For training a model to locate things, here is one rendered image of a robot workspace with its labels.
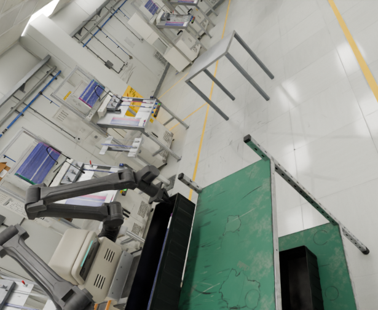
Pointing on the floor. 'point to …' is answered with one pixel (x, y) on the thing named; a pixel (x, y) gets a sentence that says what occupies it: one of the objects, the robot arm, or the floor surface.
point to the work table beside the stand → (204, 60)
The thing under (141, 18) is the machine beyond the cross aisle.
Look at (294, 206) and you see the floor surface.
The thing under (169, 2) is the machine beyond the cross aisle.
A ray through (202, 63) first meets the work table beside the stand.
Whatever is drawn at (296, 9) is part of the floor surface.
